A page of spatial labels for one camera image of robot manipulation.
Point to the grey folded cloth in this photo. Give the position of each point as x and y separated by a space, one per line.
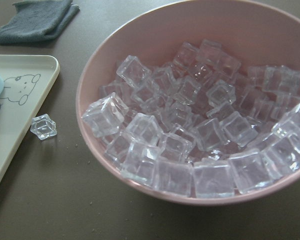
38 21

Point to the pink bowl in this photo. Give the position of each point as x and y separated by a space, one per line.
255 33

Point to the clear ice cubes pile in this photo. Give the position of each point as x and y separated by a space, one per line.
197 127

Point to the stray clear ice cube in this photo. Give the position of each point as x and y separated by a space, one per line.
43 127

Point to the cream rabbit tray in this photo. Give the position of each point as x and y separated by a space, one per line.
27 81

